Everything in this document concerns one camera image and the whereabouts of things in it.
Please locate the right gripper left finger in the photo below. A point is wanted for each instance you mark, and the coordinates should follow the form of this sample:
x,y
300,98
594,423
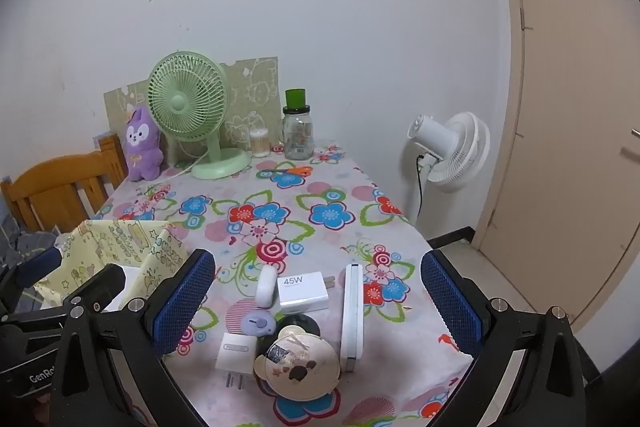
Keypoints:
x,y
172,305

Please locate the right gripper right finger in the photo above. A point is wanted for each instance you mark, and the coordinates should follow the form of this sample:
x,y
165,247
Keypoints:
x,y
460,303

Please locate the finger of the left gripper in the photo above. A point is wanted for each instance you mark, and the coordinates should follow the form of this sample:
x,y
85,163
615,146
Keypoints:
x,y
99,291
37,267

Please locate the small white plug adapter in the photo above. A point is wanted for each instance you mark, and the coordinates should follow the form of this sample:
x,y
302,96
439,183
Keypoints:
x,y
235,358

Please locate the lavender round gadget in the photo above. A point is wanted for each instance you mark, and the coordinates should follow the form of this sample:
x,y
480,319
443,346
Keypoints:
x,y
258,323

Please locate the white earbuds case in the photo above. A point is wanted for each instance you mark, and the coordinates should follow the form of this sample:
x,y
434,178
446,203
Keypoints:
x,y
266,287

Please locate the white power bank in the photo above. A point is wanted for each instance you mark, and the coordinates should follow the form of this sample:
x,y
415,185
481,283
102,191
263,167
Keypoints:
x,y
352,320

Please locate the black car key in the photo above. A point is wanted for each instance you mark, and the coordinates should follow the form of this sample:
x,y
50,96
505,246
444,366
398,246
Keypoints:
x,y
303,321

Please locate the white 45W charger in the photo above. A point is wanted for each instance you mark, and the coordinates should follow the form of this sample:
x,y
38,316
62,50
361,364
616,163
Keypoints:
x,y
304,292

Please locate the round bear compact mirror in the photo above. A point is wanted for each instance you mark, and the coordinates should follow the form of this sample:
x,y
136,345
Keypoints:
x,y
299,366

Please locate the plaid blue bedding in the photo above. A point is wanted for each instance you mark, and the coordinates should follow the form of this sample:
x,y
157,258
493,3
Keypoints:
x,y
17,244

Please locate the white box inside bin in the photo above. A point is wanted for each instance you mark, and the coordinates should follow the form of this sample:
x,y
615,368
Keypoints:
x,y
134,288

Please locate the yellow cartoon fabric storage box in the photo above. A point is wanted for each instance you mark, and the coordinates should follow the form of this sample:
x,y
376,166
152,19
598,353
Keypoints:
x,y
149,245

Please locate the wooden chair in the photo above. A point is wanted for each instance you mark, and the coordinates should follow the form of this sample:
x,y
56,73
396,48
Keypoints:
x,y
62,192

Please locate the purple plush rabbit toy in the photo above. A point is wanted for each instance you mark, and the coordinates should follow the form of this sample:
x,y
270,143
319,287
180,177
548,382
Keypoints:
x,y
142,146

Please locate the floral tablecloth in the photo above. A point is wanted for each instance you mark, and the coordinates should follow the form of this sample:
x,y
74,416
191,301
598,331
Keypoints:
x,y
410,364

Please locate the beige door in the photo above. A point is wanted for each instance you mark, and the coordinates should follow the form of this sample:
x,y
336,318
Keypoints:
x,y
561,218

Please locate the white standing fan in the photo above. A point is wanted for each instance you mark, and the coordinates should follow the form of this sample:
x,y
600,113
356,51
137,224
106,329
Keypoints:
x,y
451,154

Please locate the cotton swab container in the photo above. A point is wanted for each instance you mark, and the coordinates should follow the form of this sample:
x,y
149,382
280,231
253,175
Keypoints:
x,y
260,142

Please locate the orange scissors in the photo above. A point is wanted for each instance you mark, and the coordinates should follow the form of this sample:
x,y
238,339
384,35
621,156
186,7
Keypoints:
x,y
303,171

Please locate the green desk fan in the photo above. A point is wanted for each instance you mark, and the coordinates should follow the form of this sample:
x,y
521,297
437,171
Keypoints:
x,y
188,98

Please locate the glass jar green lid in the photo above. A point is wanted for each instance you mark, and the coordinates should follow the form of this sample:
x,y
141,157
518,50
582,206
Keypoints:
x,y
297,138

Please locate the beige cartoon placemat board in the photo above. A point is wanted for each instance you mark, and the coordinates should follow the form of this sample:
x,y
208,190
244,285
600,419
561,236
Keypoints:
x,y
254,103

